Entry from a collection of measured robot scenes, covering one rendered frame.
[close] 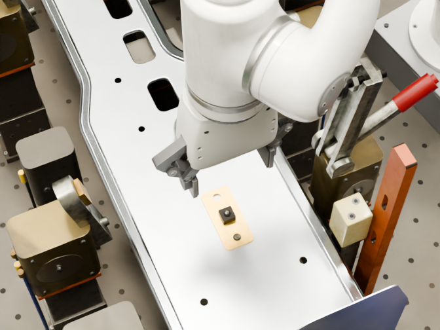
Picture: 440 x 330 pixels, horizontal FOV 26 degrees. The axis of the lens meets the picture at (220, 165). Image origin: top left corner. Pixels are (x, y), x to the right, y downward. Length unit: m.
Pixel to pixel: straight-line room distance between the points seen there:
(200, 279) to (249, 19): 0.44
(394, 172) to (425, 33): 0.63
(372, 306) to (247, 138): 0.26
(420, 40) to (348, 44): 0.82
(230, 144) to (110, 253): 0.56
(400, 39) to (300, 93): 0.84
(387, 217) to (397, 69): 0.58
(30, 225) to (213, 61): 0.40
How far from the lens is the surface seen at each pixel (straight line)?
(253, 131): 0.97
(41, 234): 1.13
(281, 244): 1.16
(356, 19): 0.80
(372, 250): 1.19
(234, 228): 1.16
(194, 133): 0.94
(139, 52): 1.33
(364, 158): 1.17
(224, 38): 0.80
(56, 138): 1.26
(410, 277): 1.50
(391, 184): 1.05
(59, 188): 1.07
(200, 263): 1.15
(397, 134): 1.61
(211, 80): 0.86
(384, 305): 0.81
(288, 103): 0.81
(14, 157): 1.59
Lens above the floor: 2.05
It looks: 60 degrees down
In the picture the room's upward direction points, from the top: straight up
